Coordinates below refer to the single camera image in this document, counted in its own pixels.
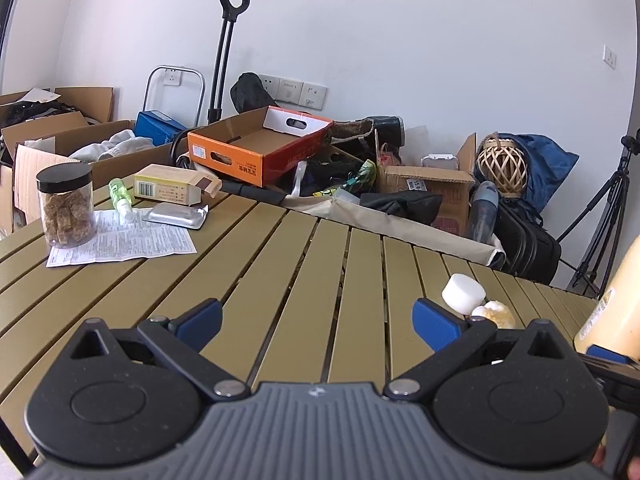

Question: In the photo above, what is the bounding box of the cardboard box with white cloth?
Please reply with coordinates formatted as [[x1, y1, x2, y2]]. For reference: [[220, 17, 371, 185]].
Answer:
[[2, 111, 190, 226]]

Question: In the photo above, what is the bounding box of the cardboard box with black straps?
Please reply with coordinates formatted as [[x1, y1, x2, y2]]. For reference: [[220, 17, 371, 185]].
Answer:
[[0, 160, 16, 238]]

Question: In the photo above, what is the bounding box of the silver foil pack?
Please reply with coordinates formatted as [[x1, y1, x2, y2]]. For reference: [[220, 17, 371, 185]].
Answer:
[[141, 202, 210, 231]]

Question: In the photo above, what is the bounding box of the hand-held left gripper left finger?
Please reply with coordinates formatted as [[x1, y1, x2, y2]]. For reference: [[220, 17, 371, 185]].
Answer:
[[67, 298, 252, 403]]

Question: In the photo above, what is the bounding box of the rattan ball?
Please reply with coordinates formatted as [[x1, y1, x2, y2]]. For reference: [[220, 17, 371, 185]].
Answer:
[[475, 135, 530, 197]]

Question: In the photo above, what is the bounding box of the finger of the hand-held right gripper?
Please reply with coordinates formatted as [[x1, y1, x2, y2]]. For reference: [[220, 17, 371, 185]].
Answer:
[[586, 344, 631, 365]]

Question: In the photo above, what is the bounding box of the small green bottle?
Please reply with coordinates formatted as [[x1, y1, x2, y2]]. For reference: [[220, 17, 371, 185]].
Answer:
[[108, 178, 136, 221]]

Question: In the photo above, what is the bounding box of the cardboard box with dark clothes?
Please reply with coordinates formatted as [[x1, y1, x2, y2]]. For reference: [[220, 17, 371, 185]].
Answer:
[[0, 86, 117, 131]]

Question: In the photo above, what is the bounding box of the green snack packet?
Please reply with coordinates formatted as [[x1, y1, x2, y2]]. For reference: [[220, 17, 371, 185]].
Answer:
[[315, 159, 378, 198]]

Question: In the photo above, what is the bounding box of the navy blue bag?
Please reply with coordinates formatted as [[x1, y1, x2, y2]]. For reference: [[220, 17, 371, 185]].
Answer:
[[495, 132, 581, 211]]

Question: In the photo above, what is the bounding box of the black pouch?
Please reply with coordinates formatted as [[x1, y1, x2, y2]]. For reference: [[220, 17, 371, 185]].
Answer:
[[360, 191, 445, 226]]

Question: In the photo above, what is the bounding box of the black leather item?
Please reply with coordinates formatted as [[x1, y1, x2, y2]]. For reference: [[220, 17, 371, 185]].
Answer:
[[330, 115, 405, 151]]

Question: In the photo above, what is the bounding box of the small brown paper bag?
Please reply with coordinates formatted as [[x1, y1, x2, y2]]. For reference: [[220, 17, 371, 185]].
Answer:
[[375, 142, 401, 168]]

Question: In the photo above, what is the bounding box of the open brown cardboard box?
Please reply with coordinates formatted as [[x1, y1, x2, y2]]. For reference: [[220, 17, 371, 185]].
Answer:
[[375, 132, 478, 236]]

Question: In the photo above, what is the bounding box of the white adapter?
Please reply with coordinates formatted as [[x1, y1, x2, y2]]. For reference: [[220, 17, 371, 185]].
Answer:
[[421, 154, 460, 171]]

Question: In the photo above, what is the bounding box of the black pull handle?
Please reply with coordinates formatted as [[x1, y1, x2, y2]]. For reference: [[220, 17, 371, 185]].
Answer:
[[206, 0, 251, 126]]

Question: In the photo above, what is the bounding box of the white metal frame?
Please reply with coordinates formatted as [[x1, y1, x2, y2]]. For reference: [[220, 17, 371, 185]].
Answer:
[[142, 65, 207, 128]]

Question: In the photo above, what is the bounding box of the olive folding slatted table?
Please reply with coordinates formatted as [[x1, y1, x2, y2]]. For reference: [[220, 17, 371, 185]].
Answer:
[[0, 185, 608, 476]]

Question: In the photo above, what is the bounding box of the yellow fuzzy ball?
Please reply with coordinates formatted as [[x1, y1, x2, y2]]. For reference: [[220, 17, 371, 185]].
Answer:
[[471, 300, 517, 331]]

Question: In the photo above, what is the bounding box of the printed paper leaflet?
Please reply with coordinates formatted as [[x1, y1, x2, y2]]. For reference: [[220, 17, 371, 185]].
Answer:
[[46, 209, 197, 268]]

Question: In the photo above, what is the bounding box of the orange cardboard box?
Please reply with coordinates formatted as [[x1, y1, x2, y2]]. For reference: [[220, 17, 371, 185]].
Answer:
[[187, 106, 335, 186]]

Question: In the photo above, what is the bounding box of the black tripod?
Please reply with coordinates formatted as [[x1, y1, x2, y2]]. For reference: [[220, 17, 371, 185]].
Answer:
[[556, 130, 640, 296]]

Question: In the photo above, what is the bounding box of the black soft bag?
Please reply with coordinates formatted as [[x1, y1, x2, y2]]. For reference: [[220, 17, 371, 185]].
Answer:
[[230, 72, 278, 113]]

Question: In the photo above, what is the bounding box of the clear jar of brown snacks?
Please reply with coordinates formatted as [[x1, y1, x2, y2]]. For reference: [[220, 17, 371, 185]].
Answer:
[[36, 162, 98, 249]]

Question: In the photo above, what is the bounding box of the cream thermos jug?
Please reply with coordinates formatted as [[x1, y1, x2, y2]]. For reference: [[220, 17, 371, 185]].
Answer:
[[573, 234, 640, 361]]

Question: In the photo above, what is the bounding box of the yellow medicine box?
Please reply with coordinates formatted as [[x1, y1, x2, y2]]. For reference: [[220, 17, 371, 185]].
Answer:
[[133, 164, 222, 207]]

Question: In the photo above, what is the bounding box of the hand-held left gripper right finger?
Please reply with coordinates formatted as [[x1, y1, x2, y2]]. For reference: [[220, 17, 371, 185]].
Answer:
[[385, 298, 573, 403]]

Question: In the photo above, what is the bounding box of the dark clothes pile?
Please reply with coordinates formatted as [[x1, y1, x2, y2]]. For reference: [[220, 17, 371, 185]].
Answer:
[[0, 100, 88, 128]]

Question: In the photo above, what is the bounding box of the white cloth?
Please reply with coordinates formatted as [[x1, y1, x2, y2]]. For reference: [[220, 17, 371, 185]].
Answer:
[[70, 129, 156, 163]]

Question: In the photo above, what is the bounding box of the white foam cylinder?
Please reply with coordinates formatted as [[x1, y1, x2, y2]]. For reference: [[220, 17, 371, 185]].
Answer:
[[442, 273, 487, 316]]

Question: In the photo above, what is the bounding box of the grey water bottle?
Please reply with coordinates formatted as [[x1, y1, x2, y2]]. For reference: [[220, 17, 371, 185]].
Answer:
[[467, 181, 500, 243]]

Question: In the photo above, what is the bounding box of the blue box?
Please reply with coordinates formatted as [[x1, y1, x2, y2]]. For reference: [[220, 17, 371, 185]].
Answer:
[[135, 110, 190, 147]]

